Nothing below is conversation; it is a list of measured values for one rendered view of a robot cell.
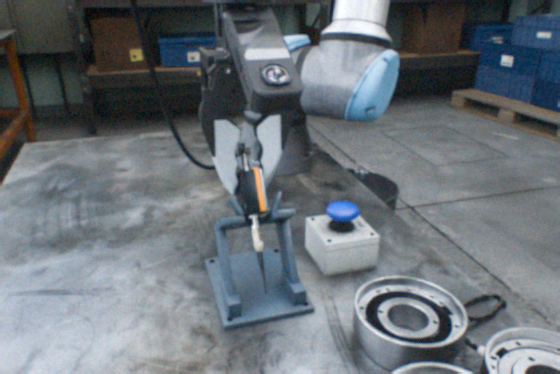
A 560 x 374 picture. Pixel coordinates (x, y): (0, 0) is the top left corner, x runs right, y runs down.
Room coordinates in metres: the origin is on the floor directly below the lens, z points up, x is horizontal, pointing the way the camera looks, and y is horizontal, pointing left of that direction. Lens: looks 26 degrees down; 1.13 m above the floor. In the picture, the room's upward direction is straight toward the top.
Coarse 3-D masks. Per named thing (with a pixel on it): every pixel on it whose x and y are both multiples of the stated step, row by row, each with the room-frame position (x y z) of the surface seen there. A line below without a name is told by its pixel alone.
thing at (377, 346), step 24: (360, 288) 0.39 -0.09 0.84; (384, 288) 0.40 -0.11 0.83; (408, 288) 0.41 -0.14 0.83; (432, 288) 0.40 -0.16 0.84; (360, 312) 0.35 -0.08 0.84; (384, 312) 0.37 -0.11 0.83; (408, 312) 0.38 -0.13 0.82; (432, 312) 0.37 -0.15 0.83; (456, 312) 0.37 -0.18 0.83; (360, 336) 0.34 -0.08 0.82; (384, 336) 0.32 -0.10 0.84; (408, 336) 0.33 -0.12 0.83; (456, 336) 0.32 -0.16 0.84; (384, 360) 0.32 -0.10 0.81; (408, 360) 0.31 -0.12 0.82; (432, 360) 0.31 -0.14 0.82
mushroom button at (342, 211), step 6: (330, 204) 0.52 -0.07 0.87; (336, 204) 0.51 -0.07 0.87; (342, 204) 0.51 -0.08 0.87; (348, 204) 0.51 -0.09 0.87; (330, 210) 0.50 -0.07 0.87; (336, 210) 0.50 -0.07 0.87; (342, 210) 0.50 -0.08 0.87; (348, 210) 0.50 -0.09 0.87; (354, 210) 0.50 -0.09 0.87; (330, 216) 0.50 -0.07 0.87; (336, 216) 0.49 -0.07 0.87; (342, 216) 0.49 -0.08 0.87; (348, 216) 0.49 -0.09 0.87; (354, 216) 0.49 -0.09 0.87; (342, 222) 0.50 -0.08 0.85
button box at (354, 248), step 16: (320, 224) 0.52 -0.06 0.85; (336, 224) 0.51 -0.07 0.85; (352, 224) 0.51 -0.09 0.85; (320, 240) 0.48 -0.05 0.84; (336, 240) 0.48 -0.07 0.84; (352, 240) 0.48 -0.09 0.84; (368, 240) 0.48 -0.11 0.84; (320, 256) 0.48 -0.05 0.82; (336, 256) 0.47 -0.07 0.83; (352, 256) 0.48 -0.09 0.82; (368, 256) 0.48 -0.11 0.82; (336, 272) 0.47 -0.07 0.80
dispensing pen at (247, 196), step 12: (240, 144) 0.49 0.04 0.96; (240, 156) 0.49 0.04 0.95; (240, 180) 0.45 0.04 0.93; (252, 180) 0.46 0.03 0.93; (240, 192) 0.45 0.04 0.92; (252, 192) 0.45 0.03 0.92; (240, 204) 0.46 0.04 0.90; (252, 204) 0.44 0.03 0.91; (252, 216) 0.45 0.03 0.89; (252, 228) 0.44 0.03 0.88; (252, 240) 0.44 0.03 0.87; (264, 276) 0.42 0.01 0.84
